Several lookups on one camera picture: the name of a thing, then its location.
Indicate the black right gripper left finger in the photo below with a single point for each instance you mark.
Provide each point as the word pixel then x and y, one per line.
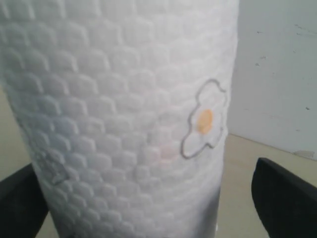
pixel 23 208

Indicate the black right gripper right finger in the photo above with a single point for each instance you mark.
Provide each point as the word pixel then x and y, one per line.
pixel 285 203

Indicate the white printed paper towel roll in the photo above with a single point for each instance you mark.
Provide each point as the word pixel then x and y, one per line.
pixel 122 106

